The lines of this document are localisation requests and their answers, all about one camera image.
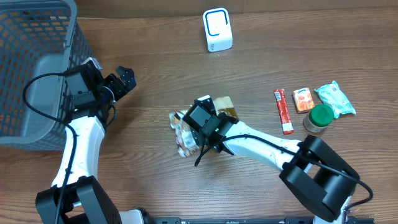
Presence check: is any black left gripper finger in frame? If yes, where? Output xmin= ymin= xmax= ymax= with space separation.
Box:
xmin=123 ymin=68 xmax=137 ymax=92
xmin=115 ymin=66 xmax=125 ymax=77

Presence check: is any beige snack pouch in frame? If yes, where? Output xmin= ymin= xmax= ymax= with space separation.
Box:
xmin=169 ymin=96 xmax=238 ymax=157

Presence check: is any red stick sachet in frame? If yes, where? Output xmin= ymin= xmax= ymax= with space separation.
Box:
xmin=274 ymin=89 xmax=294 ymax=134

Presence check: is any orange snack box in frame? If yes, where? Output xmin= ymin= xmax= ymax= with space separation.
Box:
xmin=292 ymin=87 xmax=315 ymax=113

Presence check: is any green lid jar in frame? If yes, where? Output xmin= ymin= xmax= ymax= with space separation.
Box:
xmin=303 ymin=104 xmax=334 ymax=133

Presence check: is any teal wet wipes pack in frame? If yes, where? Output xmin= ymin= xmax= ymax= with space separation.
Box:
xmin=314 ymin=80 xmax=356 ymax=119

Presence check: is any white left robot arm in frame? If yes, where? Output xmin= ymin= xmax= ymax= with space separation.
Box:
xmin=26 ymin=57 xmax=155 ymax=223

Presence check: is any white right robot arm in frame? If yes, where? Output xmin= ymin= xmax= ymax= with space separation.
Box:
xmin=182 ymin=95 xmax=374 ymax=223

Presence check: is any white barcode scanner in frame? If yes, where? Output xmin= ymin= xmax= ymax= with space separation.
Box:
xmin=202 ymin=7 xmax=233 ymax=52

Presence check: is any grey plastic mesh basket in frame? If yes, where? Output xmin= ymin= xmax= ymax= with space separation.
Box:
xmin=1 ymin=0 xmax=93 ymax=151

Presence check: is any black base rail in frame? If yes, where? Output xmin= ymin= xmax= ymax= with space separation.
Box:
xmin=96 ymin=216 xmax=375 ymax=224

